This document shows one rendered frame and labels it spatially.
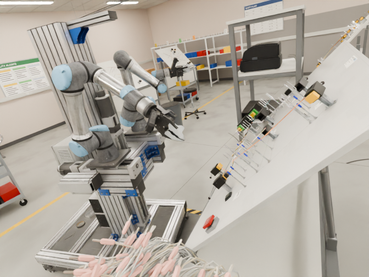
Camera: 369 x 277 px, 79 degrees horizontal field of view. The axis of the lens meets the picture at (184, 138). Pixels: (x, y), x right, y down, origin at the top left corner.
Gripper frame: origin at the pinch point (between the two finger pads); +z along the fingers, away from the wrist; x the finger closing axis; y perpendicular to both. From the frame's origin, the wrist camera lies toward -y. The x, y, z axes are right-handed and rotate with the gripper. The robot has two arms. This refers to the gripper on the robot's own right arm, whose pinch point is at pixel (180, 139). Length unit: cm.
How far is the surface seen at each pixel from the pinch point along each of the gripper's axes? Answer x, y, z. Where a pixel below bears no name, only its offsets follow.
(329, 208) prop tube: -13, 5, 57
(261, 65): -17, 114, -6
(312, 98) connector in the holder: -37.5, 13.9, 29.6
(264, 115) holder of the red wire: -4, 66, 20
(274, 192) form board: -15.8, -12.1, 36.9
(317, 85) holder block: -41, 18, 28
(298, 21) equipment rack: -53, 106, 0
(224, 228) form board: 10.1, -12.2, 34.5
